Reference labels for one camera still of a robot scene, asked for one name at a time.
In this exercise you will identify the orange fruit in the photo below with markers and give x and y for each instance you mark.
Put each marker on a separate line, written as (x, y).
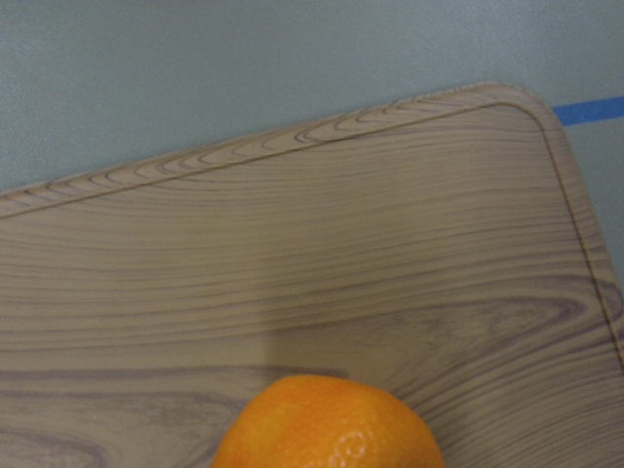
(323, 421)

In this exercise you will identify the brown wooden tray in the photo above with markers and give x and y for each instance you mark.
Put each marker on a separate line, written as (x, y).
(442, 248)

